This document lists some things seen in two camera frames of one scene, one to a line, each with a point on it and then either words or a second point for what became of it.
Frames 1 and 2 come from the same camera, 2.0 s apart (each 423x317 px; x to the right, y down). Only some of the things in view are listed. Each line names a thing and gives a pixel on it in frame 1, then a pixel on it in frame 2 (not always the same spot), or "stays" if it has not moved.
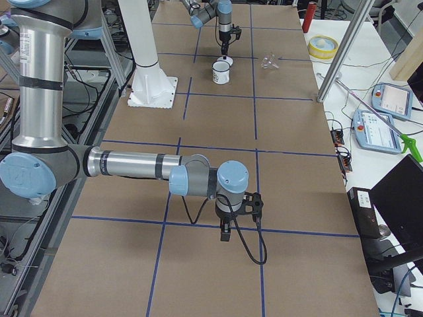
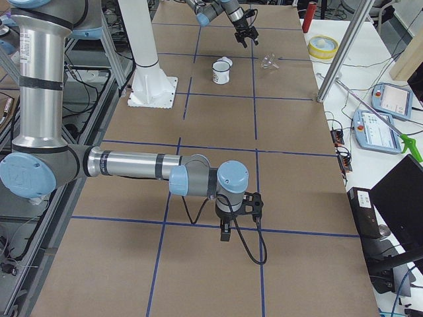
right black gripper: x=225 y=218 stays
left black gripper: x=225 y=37 to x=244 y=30
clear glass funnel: x=268 y=62 stays
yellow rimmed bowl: x=322 y=47 stays
